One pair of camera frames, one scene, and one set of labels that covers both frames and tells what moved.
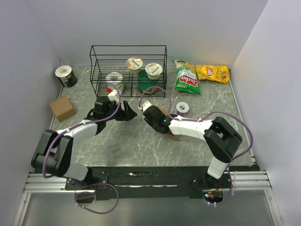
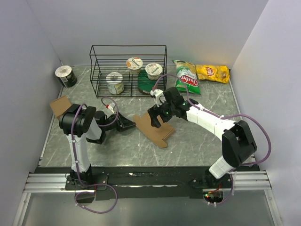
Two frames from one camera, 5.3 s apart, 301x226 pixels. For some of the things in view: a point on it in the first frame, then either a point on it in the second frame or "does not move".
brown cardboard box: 171,136 -> 143,122
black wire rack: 128,71 does not move
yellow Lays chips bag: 217,73 does not move
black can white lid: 66,76 does not move
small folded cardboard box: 62,108 does not move
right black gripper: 151,125 -> 154,111
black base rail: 150,182 does not move
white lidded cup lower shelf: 114,80 does not move
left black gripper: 126,115 -> 123,122
